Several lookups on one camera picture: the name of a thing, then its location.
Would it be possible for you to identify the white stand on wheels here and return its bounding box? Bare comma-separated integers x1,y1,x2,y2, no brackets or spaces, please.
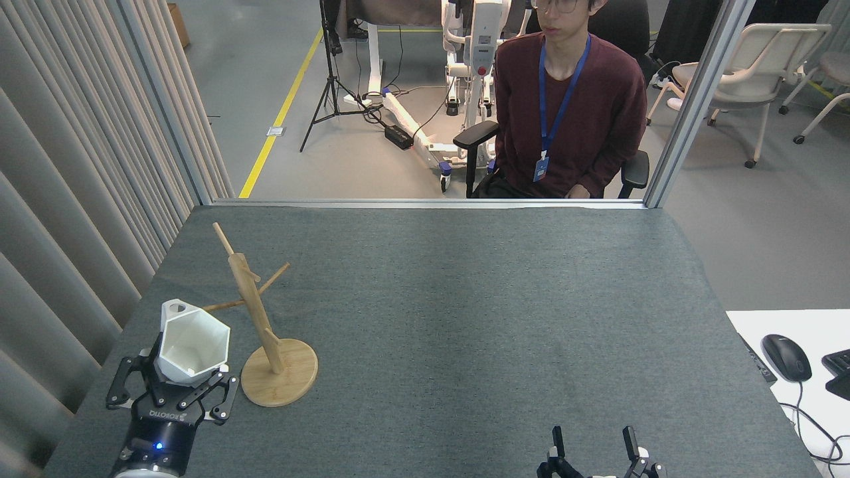
382,0,532,193

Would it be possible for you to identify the white office chair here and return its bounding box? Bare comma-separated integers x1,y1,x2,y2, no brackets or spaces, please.
647,23,832,169

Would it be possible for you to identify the slim silver post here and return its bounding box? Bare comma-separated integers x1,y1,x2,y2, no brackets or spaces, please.
110,0,213,206

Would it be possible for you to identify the black computer mouse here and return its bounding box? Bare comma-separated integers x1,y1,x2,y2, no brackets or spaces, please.
761,334,813,383

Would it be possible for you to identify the black tripod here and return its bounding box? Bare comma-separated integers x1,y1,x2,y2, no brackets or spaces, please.
300,0,383,152

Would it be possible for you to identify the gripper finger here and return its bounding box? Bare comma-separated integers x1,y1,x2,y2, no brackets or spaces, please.
621,426,667,478
537,426,585,478

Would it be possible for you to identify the black office chair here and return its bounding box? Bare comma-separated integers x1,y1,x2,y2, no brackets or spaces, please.
454,0,658,199

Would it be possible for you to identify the standing person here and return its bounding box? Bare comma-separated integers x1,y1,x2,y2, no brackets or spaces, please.
324,0,369,55

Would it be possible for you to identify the silver post with wide face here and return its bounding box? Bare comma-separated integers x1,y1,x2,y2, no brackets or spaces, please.
644,0,758,209

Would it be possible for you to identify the dark brown cloth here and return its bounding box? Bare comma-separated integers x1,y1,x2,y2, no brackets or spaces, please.
335,0,444,40

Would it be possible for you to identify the black mouse cable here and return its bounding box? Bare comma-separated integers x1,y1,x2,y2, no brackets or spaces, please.
777,382,850,465

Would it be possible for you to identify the wooden cup rack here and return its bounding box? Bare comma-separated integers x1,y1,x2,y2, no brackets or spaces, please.
201,222,319,408

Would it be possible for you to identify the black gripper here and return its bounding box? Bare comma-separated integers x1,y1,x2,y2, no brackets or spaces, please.
106,335,239,473

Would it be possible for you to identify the silver table rail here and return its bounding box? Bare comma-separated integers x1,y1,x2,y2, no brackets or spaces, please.
212,198,648,210

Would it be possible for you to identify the black flat device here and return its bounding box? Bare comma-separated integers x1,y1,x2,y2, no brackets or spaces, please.
739,334,778,384

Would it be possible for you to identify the grey pleated curtain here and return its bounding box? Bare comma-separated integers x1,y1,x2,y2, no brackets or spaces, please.
0,0,234,478

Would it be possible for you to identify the white hexagonal cup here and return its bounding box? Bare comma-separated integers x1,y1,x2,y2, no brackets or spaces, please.
154,299,232,388

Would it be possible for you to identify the white desk leg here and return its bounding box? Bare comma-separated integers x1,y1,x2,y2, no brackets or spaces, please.
343,23,386,108

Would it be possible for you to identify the cardboard box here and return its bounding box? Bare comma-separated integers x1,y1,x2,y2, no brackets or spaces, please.
166,3,191,49

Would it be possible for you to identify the white side table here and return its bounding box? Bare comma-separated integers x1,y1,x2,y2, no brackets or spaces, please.
726,309,850,478

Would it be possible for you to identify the black keyboard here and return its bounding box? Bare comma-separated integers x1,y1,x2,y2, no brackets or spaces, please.
821,349,850,401

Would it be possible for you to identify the grey chair with white legs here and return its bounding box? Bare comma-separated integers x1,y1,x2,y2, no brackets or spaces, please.
778,52,850,145

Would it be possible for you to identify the grey felt table mat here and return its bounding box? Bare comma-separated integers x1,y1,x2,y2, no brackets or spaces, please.
41,204,824,478

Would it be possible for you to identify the seated person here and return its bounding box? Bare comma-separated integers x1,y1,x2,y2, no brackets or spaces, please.
473,0,648,200

